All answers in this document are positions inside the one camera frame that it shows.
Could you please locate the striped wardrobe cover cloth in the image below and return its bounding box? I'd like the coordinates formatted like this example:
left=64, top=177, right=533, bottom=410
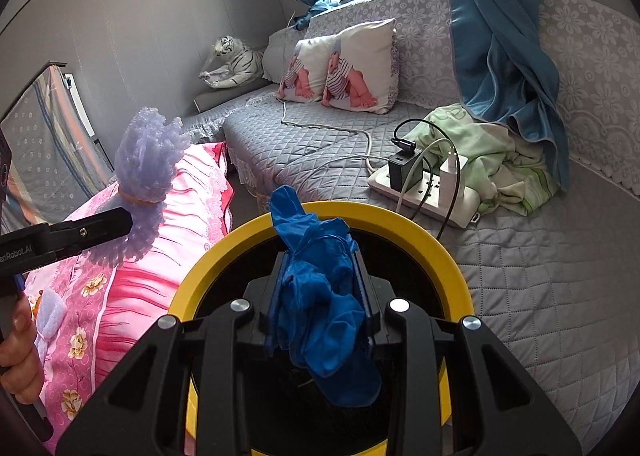
left=0, top=63, right=113, bottom=231

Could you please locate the black cable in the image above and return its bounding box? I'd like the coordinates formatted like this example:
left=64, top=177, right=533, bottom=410
left=392, top=118, right=468, bottom=241

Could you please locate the grey quilted sofa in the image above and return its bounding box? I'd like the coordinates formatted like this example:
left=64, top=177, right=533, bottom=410
left=192, top=0, right=640, bottom=456

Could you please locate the person's left hand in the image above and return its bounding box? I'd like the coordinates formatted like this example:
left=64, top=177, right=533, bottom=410
left=0, top=293, right=46, bottom=407

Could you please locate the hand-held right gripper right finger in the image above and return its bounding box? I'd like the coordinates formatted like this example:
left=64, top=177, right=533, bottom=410
left=350, top=243, right=583, bottom=456

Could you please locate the white tiger plush toy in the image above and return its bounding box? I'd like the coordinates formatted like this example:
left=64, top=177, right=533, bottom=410
left=199, top=36, right=266, bottom=89

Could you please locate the yellow trash bin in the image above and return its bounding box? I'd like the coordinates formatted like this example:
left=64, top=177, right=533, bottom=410
left=170, top=201, right=475, bottom=456

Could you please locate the white charger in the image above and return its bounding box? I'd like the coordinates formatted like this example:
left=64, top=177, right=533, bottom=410
left=440, top=148, right=460, bottom=187

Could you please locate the white power strip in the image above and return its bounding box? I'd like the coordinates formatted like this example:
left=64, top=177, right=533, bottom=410
left=368, top=156, right=482, bottom=229

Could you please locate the black charger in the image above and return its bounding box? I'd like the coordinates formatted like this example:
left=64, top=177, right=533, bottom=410
left=387, top=152, right=426, bottom=191

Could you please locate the grey power cable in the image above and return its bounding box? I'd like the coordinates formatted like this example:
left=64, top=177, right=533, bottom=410
left=281, top=100, right=373, bottom=174

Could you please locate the baby print cushion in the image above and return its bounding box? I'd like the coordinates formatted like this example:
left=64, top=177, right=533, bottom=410
left=321, top=18, right=398, bottom=115
left=276, top=33, right=346, bottom=102

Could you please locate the pink floral table cloth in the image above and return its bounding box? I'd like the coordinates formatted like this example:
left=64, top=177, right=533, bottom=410
left=22, top=141, right=236, bottom=456

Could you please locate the light green cloth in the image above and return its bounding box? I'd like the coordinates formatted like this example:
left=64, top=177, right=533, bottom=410
left=402, top=104, right=558, bottom=217

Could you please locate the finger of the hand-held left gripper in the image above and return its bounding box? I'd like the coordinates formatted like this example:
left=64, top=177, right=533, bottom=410
left=47, top=206, right=135, bottom=263

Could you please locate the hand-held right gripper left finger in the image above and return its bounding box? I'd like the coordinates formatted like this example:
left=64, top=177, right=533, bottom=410
left=55, top=248, right=289, bottom=456

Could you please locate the grey bolster pillow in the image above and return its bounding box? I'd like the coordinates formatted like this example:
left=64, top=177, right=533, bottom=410
left=194, top=86, right=251, bottom=114

